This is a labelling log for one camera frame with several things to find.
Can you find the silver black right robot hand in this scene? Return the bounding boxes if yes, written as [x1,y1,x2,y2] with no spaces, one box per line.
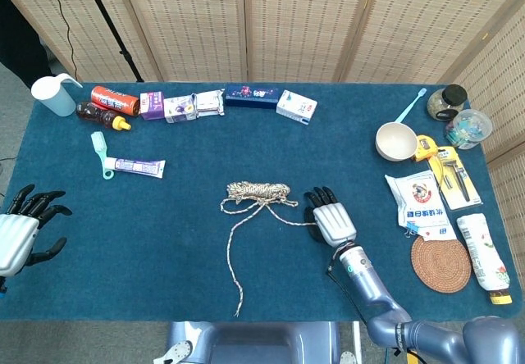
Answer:
[303,186,358,248]

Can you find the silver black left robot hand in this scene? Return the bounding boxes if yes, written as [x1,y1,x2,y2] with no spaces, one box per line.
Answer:
[0,184,73,278]

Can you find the beige braided rope bundle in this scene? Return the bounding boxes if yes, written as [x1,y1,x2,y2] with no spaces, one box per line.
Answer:
[220,180,317,318]

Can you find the dark blue table cloth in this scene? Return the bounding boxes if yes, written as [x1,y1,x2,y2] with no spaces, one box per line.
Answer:
[0,81,518,323]

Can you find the white printed bag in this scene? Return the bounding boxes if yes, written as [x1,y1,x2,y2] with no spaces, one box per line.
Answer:
[384,170,458,243]

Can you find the beige bowl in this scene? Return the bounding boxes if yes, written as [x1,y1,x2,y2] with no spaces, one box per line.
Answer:
[375,122,419,162]

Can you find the round woven coaster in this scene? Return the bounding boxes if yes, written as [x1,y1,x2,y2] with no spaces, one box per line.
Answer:
[410,235,473,294]

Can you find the yellow tape measure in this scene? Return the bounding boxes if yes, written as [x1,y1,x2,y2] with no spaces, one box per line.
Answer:
[411,134,440,163]

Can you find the white blue box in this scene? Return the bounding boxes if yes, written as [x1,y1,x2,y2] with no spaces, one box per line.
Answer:
[276,89,318,126]

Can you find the green brush white bristles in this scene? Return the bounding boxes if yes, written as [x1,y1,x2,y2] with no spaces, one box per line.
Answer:
[90,130,115,181]

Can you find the razor on yellow card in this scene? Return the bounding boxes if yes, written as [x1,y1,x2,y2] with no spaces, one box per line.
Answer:
[427,146,483,212]

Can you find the light blue toothbrush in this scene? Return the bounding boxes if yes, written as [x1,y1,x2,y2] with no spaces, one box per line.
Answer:
[395,88,428,124]

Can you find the white purple toothpaste tube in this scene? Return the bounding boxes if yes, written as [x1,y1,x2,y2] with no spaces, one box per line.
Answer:
[103,157,167,180]

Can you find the pale plastic jug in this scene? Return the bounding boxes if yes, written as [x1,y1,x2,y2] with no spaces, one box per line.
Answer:
[30,72,84,117]

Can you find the grey blue robot torso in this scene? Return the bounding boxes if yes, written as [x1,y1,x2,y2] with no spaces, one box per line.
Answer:
[153,321,364,364]

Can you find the brown drink bottle yellow cap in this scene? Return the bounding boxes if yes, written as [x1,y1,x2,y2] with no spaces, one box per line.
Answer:
[75,101,133,132]

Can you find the dark blue long box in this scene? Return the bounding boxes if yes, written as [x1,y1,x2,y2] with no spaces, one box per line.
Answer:
[224,84,283,110]

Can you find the white floral label bottle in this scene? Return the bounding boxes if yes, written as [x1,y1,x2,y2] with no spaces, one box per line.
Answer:
[456,212,514,307]

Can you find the glass jar black lid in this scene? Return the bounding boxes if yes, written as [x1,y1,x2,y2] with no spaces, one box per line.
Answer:
[427,84,468,122]

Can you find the clear cup of clips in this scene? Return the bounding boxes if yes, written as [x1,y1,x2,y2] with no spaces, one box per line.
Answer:
[444,108,493,151]

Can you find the orange snack can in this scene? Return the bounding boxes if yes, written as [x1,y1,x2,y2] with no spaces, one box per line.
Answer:
[90,85,141,117]

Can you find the silver foil packet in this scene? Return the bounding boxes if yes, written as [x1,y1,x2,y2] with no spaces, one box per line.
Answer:
[192,89,226,119]

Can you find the white purple drink carton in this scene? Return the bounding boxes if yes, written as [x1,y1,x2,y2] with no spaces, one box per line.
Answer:
[163,94,197,125]

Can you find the bamboo folding screen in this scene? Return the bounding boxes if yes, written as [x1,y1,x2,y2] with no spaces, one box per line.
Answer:
[0,0,525,266]

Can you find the black stand pole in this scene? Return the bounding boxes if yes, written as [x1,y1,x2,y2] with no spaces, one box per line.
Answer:
[78,0,145,84]

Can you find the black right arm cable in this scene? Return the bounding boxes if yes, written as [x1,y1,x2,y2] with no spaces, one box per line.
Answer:
[326,257,370,326]

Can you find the thin black hanging cable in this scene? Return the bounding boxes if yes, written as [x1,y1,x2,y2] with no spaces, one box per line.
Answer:
[42,0,79,81]

